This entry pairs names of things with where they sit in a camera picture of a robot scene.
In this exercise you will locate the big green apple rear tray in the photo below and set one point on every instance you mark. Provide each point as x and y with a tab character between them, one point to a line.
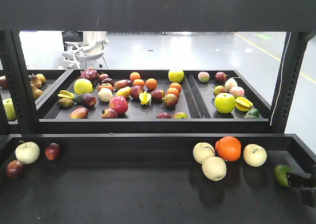
224	103

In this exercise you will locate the black rear fruit tray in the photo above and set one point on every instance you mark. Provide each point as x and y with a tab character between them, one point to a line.
154	107

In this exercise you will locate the pale pear left of orange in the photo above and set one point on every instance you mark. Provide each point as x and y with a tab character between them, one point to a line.
203	150

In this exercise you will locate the pale pear right of orange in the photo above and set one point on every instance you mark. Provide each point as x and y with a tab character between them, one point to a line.
254	155

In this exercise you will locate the black wooden fruit stand right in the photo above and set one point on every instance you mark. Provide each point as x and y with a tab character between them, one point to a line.
125	172

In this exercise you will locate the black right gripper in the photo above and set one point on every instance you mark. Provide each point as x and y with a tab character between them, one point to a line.
306	183

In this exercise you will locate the small red apple left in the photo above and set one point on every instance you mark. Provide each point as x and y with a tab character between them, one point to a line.
15	169

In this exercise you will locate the green lime back right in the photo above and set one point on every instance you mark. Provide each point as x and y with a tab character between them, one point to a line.
280	172

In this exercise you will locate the white office chair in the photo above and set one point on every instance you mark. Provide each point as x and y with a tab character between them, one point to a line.
91	49

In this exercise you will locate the pale pear front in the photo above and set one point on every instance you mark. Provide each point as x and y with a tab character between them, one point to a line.
214	168

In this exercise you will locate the small red apple right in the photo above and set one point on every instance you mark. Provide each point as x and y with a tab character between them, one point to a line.
53	151

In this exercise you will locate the large orange back right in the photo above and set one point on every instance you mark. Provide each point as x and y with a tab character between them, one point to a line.
228	148

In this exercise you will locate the pale apple back left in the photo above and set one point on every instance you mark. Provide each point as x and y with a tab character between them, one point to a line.
27	152

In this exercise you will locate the small red apple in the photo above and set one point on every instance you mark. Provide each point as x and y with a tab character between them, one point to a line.
15	169
53	151

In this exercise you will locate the pale pear of orange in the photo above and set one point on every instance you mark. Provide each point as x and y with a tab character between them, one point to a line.
254	155
203	150

